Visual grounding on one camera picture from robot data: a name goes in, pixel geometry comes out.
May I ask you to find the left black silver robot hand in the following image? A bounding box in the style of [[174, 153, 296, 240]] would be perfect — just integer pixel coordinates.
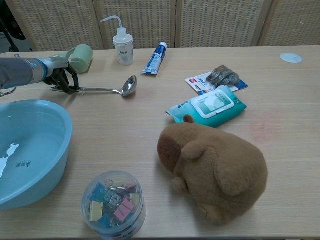
[[41, 56, 80, 95]]

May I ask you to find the steel ladle black handle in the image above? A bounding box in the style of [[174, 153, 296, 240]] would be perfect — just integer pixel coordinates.
[[51, 74, 138, 99]]

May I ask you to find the light blue plastic bowl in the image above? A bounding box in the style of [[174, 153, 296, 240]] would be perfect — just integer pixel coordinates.
[[0, 99, 74, 211]]

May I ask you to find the pale green lint roller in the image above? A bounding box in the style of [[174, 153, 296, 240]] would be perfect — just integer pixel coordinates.
[[56, 44, 94, 74]]

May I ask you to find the woven wooden screen panel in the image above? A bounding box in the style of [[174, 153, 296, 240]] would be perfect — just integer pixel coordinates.
[[4, 0, 105, 52], [92, 0, 179, 50], [174, 0, 272, 48], [257, 0, 320, 47]]

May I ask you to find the black tripod stand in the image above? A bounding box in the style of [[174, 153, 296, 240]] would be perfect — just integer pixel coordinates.
[[0, 18, 17, 52]]

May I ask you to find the white plastic wash bottle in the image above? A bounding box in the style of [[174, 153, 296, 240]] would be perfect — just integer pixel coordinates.
[[99, 15, 135, 67]]

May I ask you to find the blue white toothpaste tube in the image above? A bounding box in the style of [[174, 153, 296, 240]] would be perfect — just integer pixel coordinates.
[[140, 41, 168, 77]]

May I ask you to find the clear tub of binder clips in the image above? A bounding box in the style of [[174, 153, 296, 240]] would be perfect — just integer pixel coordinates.
[[81, 170, 148, 240]]

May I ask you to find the teal wet wipes pack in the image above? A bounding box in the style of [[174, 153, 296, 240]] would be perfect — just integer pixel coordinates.
[[164, 84, 248, 129]]

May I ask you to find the correction tape blister pack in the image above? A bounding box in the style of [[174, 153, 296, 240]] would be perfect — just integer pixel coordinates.
[[184, 65, 249, 96]]

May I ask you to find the brown capybara plush toy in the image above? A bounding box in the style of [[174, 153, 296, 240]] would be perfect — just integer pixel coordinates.
[[156, 114, 269, 227]]

